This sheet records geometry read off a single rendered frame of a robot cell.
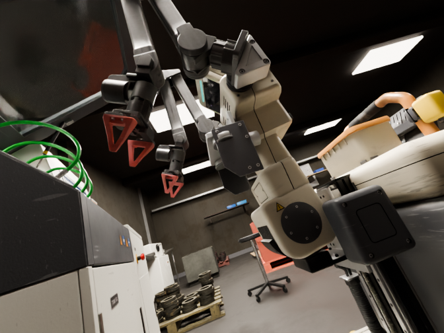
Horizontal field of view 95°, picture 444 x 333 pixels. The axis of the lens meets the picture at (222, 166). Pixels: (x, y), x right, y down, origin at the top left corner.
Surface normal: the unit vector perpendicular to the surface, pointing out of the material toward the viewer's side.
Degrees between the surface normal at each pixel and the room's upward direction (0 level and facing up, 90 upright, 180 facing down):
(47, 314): 90
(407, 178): 90
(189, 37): 90
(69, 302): 90
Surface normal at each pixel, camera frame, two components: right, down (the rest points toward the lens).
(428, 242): -0.95, 0.31
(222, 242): 0.00, -0.33
